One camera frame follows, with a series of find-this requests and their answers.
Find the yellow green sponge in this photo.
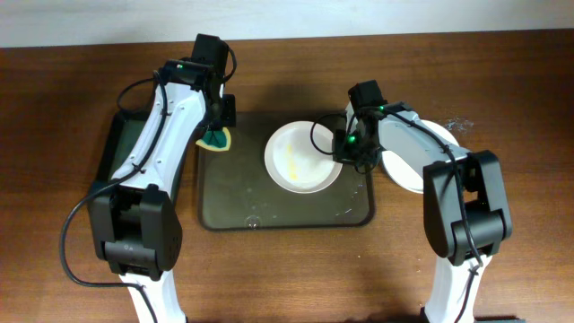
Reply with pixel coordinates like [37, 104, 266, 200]
[196, 127, 231, 153]

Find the white plate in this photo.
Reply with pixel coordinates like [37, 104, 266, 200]
[382, 119, 459, 194]

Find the cream plate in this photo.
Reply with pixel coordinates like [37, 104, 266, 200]
[264, 121, 343, 194]

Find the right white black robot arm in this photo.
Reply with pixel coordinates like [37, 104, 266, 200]
[333, 100, 512, 322]

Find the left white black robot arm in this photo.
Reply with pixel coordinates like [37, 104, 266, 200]
[87, 58, 230, 322]

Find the large dark plate tray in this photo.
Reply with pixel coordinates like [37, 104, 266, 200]
[198, 112, 376, 231]

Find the small dark sponge tray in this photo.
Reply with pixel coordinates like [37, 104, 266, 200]
[87, 109, 187, 212]

